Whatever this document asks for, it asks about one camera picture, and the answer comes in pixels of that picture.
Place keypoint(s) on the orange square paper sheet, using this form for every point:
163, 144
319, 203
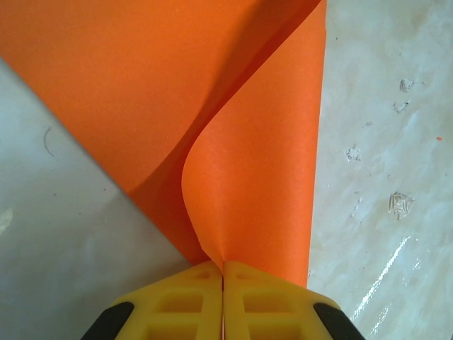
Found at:
106, 71

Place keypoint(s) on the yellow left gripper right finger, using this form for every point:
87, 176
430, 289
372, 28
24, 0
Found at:
276, 308

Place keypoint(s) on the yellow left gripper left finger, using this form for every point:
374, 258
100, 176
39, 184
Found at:
170, 308

